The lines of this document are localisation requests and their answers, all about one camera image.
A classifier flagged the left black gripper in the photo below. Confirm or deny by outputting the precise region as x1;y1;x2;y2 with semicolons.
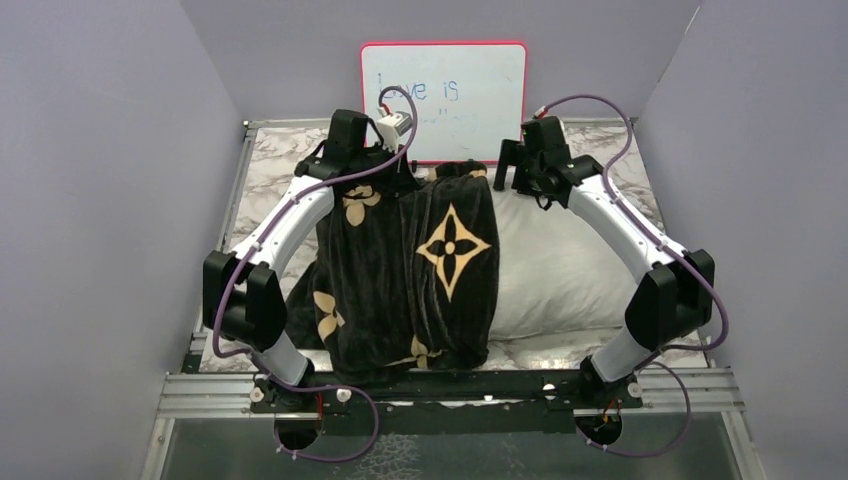
350;140;421;197

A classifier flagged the black floral plush pillowcase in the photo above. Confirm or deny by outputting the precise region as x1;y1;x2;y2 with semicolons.
285;160;500;385

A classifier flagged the white pillow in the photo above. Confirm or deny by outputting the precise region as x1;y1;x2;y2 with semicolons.
489;191;636;341

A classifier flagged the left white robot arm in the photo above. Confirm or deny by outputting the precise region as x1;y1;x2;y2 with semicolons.
202;105;418;411

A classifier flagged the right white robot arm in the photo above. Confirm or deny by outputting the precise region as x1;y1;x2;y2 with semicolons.
494;117;715;407

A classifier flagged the pink framed whiteboard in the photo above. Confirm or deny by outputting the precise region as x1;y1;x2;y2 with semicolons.
360;41;527;164

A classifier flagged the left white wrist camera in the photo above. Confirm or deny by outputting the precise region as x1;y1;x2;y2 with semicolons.
376;111;413;153

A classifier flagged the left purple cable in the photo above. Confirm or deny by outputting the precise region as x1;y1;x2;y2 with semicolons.
210;86;420;465

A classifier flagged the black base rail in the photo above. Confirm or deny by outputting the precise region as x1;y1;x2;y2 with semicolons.
248;370;643;436

